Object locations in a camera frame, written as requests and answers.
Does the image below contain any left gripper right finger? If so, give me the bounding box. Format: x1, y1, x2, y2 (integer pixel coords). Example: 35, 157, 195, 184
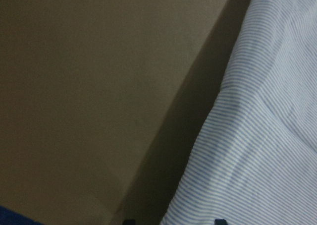
214, 219, 226, 225

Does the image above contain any light blue striped shirt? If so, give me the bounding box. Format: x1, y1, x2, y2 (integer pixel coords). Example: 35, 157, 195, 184
161, 0, 317, 225

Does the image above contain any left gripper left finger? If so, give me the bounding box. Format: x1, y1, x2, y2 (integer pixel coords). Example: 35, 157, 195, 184
123, 219, 135, 225

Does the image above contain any brown paper table mat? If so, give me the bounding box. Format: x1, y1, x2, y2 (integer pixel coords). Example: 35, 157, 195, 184
0, 0, 250, 225

